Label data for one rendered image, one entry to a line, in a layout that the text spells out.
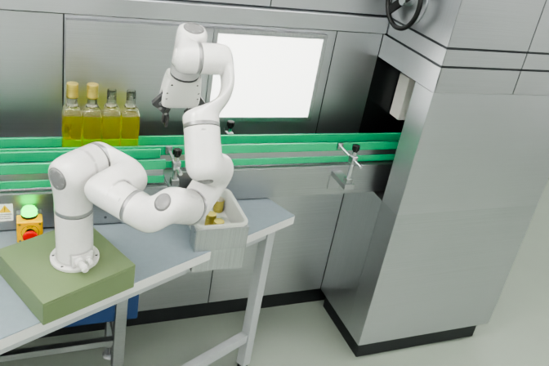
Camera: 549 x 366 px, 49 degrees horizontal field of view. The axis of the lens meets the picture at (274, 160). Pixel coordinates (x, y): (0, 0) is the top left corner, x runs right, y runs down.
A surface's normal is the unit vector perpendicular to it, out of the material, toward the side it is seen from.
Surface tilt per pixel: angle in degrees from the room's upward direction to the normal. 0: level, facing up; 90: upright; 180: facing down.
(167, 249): 0
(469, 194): 90
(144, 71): 90
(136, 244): 0
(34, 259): 2
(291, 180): 90
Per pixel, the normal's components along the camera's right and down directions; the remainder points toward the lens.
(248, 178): 0.37, 0.47
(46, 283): 0.14, -0.88
